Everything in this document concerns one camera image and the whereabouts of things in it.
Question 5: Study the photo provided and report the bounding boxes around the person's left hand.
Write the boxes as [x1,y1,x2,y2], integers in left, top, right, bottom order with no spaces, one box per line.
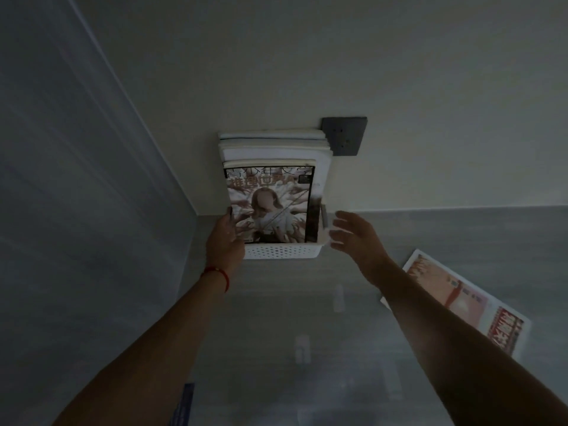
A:
[205,206,246,275]

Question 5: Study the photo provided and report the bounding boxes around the white perforated plastic basket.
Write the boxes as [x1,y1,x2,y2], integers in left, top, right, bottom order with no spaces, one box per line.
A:
[242,196,332,261]

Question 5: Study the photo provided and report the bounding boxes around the blue object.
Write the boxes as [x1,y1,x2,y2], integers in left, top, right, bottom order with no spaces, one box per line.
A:
[170,382,196,426]

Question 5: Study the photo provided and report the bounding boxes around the illustrated cover magazine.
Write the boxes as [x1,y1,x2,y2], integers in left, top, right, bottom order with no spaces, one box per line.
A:
[223,160,320,244]

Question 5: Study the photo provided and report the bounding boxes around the white magazine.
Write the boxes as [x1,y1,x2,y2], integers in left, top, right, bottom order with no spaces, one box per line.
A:
[218,138,332,150]
[220,148,334,206]
[218,129,327,141]

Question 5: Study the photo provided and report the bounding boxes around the dark grey wall socket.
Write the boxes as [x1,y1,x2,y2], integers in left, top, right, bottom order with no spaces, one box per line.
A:
[321,116,368,157]

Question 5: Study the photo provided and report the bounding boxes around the person's right forearm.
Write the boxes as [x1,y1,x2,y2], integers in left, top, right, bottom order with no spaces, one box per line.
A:
[374,257,568,426]

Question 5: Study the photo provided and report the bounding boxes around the person's right hand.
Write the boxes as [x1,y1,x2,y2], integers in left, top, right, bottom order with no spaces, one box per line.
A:
[329,211,392,287]

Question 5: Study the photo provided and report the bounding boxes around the person's left forearm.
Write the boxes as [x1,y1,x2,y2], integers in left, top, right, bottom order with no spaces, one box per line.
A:
[52,271,230,426]

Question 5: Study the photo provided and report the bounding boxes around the pink and red magazine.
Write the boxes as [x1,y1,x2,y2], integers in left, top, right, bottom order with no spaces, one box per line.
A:
[380,248,532,361]

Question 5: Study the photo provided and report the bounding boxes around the red string bracelet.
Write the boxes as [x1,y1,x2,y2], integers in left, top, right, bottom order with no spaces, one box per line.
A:
[201,266,230,293]

